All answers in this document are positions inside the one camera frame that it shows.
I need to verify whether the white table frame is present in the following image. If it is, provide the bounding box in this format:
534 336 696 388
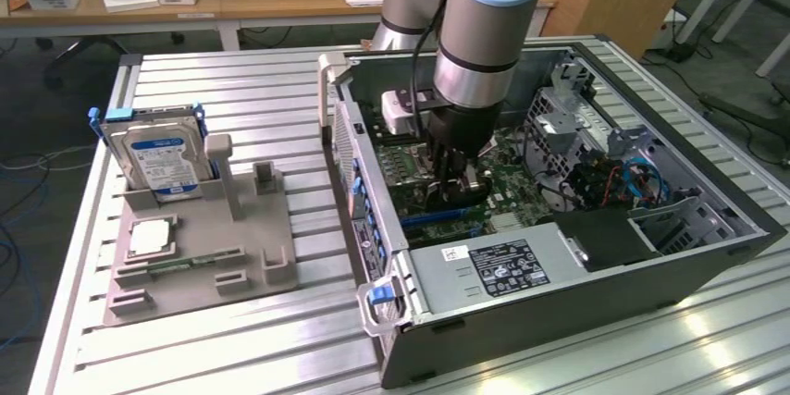
676 0 790 77

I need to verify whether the silver CPU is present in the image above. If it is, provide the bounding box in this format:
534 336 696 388
127 221 174 257

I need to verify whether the black power adapter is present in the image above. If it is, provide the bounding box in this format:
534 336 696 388
666 43 700 63

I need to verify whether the hard disk in blue caddy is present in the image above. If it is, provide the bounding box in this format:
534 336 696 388
90 101 209 204

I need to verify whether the black stand base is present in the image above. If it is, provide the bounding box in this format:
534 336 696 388
700 89 790 137

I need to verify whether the silver chipset heatsink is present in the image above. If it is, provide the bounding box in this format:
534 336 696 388
487 214 527 233

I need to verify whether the red wire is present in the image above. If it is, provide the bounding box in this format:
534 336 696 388
604 161 666 206

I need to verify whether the blue wire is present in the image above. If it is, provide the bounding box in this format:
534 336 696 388
621 157 673 206

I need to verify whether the grey power supply unit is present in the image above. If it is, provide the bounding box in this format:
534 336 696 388
406 221 594 315

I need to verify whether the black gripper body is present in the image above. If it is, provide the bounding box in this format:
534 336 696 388
425 102 503 159

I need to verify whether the green motherboard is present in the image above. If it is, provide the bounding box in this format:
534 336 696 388
370 112 557 248

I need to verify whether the black chair base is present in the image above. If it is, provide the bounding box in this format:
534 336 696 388
42 32 187 87

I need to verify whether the wooden desk white frame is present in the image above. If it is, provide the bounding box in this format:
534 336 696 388
0 0 557 52

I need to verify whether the green graphics card black fan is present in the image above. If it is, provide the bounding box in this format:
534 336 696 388
394 176 495 215

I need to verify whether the white box red button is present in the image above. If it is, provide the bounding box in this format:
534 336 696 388
650 10 690 52

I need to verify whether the black open PC case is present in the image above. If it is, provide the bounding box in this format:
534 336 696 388
318 41 774 390

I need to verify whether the wooden cabinet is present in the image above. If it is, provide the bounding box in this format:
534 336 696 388
535 0 709 58

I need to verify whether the green RAM stick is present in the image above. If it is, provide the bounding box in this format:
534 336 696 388
144 253 227 276

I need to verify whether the black power connector bundle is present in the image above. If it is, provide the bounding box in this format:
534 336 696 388
565 161 618 211

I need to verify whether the metal disk bay cage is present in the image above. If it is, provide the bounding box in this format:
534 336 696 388
523 87 618 174

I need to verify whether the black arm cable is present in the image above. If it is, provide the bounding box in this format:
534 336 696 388
410 0 451 138

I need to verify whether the black plastic shroud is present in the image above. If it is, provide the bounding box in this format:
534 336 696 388
552 207 656 274

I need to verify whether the grey parts rack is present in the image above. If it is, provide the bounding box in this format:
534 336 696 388
102 133 305 329

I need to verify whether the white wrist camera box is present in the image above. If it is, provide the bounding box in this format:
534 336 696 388
381 89 434 136

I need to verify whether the blue floor cable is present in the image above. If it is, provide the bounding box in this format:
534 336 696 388
0 149 58 350

